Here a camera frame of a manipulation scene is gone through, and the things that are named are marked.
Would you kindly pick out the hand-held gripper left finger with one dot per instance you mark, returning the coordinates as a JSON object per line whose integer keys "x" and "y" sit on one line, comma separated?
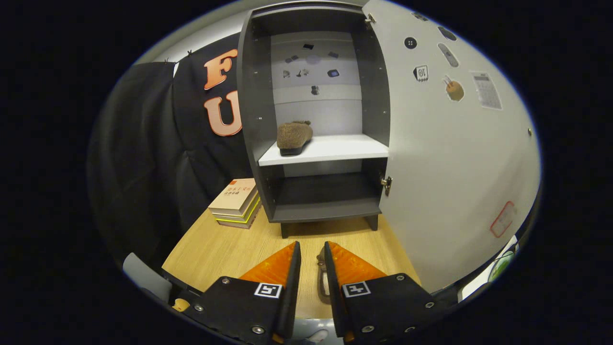
{"x": 289, "y": 297}

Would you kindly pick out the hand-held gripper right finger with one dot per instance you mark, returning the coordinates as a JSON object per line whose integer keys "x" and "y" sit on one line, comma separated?
{"x": 335, "y": 297}

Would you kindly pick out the brown fuzzy shoe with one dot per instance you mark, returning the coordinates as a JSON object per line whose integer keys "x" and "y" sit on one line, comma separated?
{"x": 293, "y": 136}
{"x": 319, "y": 287}

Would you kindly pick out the dark grey shoe cabinet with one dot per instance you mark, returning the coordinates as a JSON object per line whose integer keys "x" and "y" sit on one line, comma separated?
{"x": 254, "y": 120}

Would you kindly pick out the metal door hinge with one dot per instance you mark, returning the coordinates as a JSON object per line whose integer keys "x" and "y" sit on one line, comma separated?
{"x": 370, "y": 19}
{"x": 386, "y": 184}

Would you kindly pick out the yellow edged book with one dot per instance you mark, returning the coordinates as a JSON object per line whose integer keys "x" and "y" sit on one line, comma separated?
{"x": 251, "y": 213}

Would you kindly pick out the beige cover book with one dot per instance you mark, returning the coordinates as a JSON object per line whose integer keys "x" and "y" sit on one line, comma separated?
{"x": 237, "y": 194}

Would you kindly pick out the grey plastic object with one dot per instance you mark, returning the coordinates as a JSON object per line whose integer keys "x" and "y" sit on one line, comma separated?
{"x": 146, "y": 278}

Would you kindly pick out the black backdrop cloth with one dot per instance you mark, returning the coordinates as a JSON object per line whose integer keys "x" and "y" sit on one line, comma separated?
{"x": 139, "y": 158}

